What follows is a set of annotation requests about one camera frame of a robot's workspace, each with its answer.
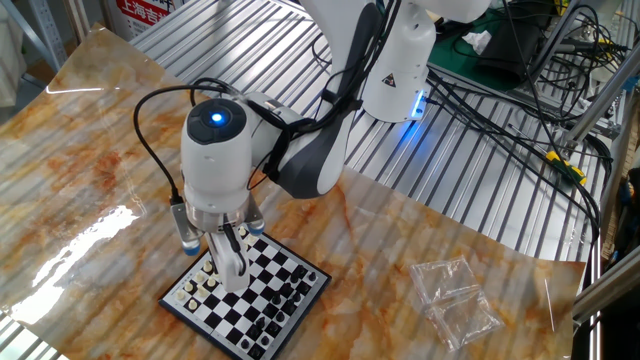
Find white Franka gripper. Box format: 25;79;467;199
205;229;250;295

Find black and white chessboard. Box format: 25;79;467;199
158;227;333;360

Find orange marble pattern mat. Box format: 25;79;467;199
0;22;587;360

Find clear plastic zip bag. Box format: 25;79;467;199
408;255;481;306
424;287;506;352

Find white box with red print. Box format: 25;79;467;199
106;0;177;42

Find beige wooden slat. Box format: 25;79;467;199
63;0;92;44

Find white plastic bag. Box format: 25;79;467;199
0;3;27;109

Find crumpled white tissue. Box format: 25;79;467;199
461;29;494;56

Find black box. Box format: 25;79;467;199
473;0;549;85

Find grey metal pole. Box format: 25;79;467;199
524;0;601;89

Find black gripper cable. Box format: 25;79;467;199
221;223;250;278

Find black velcro cable strap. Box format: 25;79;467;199
261;106;297;185

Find black camera cable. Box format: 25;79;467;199
132;76;242;207

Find thin black looped cable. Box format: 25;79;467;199
311;31;335;67

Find grey steel shelf frame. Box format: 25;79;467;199
0;0;70;74

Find thin white wire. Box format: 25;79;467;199
543;277;556;333

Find yellow handled screwdriver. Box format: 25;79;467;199
507;122;589;186

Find aluminium table edge rail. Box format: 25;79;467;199
585;239;604;360

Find thick black cable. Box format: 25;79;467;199
424;67;604;246

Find aluminium profile rail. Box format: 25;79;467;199
571;252;640;324

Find aluminium profile post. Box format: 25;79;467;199
563;49;640;147

